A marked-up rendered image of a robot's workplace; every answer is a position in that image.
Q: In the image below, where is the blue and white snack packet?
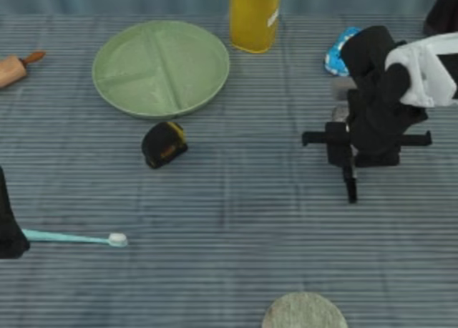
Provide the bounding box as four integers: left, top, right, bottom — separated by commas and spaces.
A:
323, 26, 363, 77

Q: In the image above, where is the round grey-green felt pad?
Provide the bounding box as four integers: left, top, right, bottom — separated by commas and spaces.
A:
260, 291, 349, 328

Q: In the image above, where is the dark bottle with red label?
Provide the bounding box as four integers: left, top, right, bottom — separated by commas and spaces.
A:
422, 0, 458, 36

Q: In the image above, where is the yellow plastic bottle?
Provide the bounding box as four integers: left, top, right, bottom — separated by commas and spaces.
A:
229, 0, 282, 54

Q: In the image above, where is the black and yellow tape measure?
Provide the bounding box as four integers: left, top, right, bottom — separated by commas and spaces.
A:
141, 121, 189, 170

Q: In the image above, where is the green divided round plate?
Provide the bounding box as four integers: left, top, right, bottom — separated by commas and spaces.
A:
92, 19, 230, 120

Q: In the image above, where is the teal toothbrush with white bristles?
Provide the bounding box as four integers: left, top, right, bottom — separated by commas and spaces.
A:
21, 228, 129, 249

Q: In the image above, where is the wooden rolling pin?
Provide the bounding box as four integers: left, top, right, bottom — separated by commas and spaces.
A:
0, 51, 47, 90

